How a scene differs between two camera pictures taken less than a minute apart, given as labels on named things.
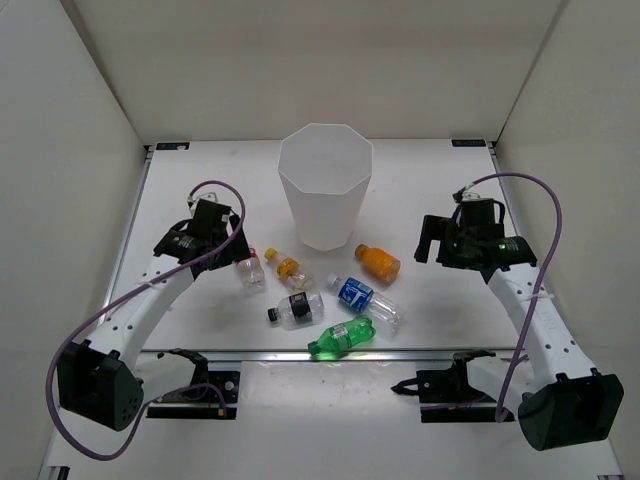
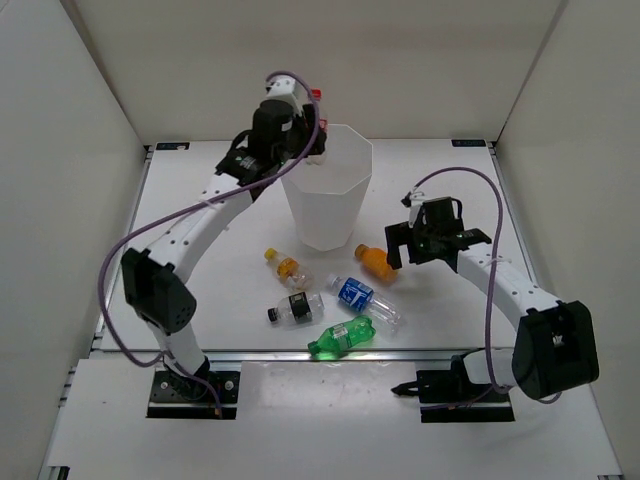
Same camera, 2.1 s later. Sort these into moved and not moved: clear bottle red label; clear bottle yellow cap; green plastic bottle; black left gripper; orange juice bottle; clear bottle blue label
Moved: clear bottle red label; black left gripper
Not moved: clear bottle blue label; orange juice bottle; clear bottle yellow cap; green plastic bottle
